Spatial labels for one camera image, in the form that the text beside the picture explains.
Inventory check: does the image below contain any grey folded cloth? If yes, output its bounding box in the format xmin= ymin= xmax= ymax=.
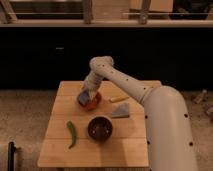
xmin=111 ymin=103 xmax=130 ymax=118

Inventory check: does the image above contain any wooden folding table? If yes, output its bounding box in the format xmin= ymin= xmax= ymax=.
xmin=38 ymin=81 xmax=149 ymax=168

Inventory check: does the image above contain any green chili pepper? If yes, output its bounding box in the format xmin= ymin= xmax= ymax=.
xmin=66 ymin=121 xmax=77 ymax=149

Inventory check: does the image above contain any blue grey sponge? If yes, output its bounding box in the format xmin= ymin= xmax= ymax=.
xmin=77 ymin=90 xmax=91 ymax=105

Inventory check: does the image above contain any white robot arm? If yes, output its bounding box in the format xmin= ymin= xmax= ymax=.
xmin=81 ymin=56 xmax=199 ymax=171

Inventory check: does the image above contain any wooden shelf frame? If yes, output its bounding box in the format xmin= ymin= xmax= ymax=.
xmin=0 ymin=0 xmax=213 ymax=28

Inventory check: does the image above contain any dark maroon bowl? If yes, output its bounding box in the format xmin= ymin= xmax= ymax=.
xmin=87 ymin=117 xmax=113 ymax=143

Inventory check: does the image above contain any black object on floor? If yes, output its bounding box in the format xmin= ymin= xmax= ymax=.
xmin=7 ymin=142 xmax=16 ymax=171

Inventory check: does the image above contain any debris on floor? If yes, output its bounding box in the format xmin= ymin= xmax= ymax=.
xmin=193 ymin=90 xmax=213 ymax=117

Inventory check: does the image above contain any red orange bowl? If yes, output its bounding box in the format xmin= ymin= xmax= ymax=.
xmin=81 ymin=93 xmax=102 ymax=111

